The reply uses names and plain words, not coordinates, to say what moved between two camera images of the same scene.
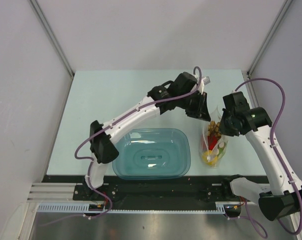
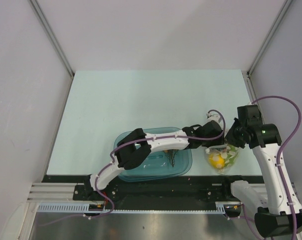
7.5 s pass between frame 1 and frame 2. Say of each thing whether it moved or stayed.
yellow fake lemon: moved
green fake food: moved
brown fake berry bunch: moved
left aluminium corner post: stayed
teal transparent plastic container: stayed
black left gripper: moved
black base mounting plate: stayed
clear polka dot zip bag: moved
